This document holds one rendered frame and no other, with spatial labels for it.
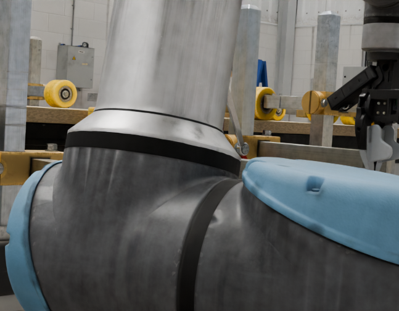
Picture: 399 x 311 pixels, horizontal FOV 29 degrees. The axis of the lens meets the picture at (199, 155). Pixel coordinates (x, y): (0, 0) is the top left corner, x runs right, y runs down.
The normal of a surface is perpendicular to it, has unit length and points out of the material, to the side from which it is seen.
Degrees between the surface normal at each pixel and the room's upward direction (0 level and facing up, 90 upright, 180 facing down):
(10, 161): 90
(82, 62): 90
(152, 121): 36
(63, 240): 75
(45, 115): 90
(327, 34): 90
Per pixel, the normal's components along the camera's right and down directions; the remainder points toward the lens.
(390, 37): -0.25, 0.04
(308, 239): -0.53, 0.00
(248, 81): 0.68, 0.08
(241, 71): -0.73, -0.01
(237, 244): -0.37, -0.47
